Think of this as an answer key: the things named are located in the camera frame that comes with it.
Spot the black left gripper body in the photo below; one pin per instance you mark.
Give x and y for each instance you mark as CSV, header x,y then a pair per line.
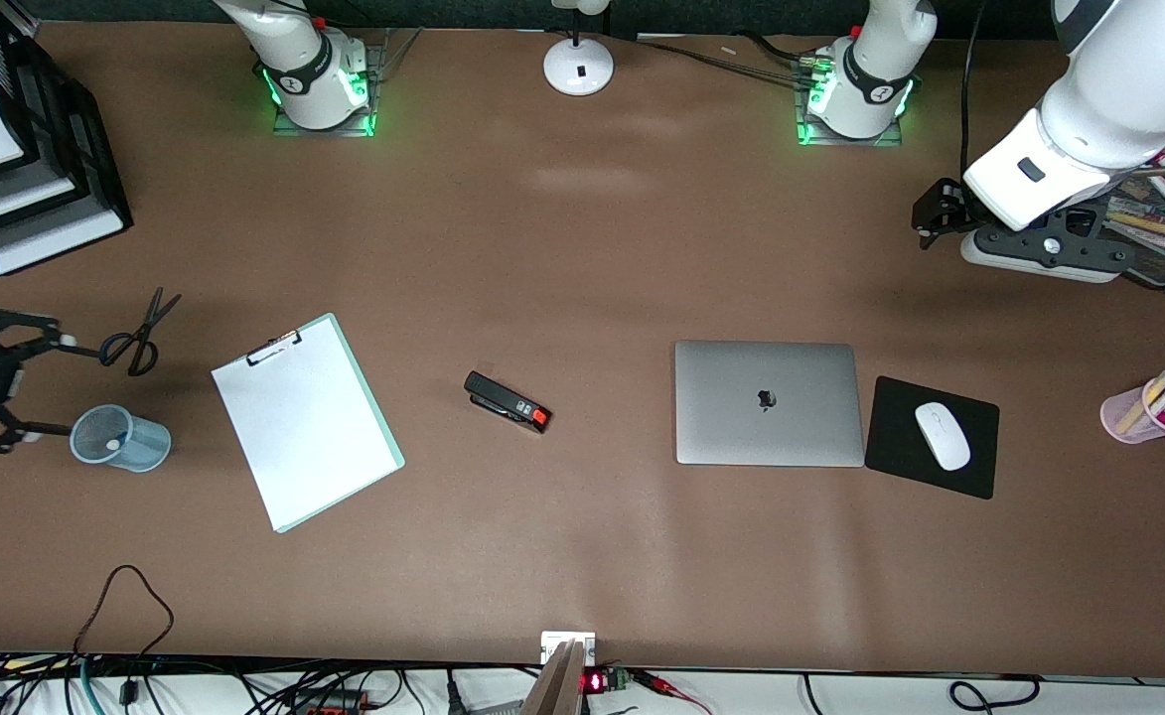
x,y
943,207

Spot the silver laptop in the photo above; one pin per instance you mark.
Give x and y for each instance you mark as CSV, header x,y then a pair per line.
x,y
769,402

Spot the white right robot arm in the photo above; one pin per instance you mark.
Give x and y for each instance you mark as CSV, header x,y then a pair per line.
x,y
314,79

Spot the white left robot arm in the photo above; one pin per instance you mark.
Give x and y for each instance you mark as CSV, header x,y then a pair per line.
x,y
1118,89

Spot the black scissors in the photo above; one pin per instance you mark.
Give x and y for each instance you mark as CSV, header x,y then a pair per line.
x,y
140,343

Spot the light blue mesh cup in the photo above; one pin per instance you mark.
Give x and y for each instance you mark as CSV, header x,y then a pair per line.
x,y
125,439

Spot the black stacked paper tray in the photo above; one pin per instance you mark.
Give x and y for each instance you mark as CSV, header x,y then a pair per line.
x,y
85,149

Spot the yellow pencil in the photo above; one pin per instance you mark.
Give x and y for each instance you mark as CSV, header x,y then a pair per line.
x,y
1143,223

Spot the white computer mouse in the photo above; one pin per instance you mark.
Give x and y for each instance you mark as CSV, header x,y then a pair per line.
x,y
943,435

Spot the black mouse pad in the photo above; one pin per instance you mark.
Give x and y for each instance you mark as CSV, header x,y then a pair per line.
x,y
895,447

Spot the pink mesh pen cup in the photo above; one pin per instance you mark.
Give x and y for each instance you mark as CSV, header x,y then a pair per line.
x,y
1123,417

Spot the yellow pen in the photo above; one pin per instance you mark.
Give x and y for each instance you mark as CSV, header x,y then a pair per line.
x,y
1143,402

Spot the white paper on clipboard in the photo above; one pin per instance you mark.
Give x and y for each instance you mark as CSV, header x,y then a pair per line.
x,y
309,427

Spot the white round lamp base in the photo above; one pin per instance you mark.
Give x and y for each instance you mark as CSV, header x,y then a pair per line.
x,y
579,68

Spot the teal clipboard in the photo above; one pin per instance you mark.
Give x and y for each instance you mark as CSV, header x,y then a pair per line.
x,y
388,437

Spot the black stapler red tip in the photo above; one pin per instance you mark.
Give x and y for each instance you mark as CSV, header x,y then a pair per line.
x,y
503,399

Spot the small white box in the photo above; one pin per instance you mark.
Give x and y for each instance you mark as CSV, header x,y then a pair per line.
x,y
567,641

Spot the circuit board red display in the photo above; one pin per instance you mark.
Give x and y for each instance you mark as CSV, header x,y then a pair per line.
x,y
602,682

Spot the brown camera mount post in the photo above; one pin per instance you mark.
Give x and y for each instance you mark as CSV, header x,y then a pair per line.
x,y
557,685

